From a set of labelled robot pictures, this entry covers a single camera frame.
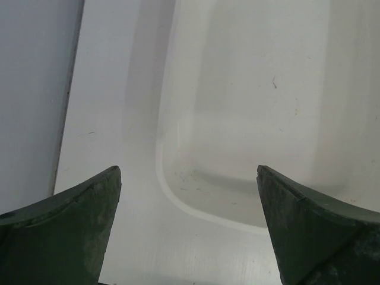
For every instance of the white plastic waste bin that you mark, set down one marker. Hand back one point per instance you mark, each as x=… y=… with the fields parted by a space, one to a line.
x=293 y=85

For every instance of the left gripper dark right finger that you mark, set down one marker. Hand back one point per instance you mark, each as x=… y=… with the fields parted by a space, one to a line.
x=316 y=238

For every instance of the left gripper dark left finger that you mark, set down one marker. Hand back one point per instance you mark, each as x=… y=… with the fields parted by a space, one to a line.
x=61 y=239

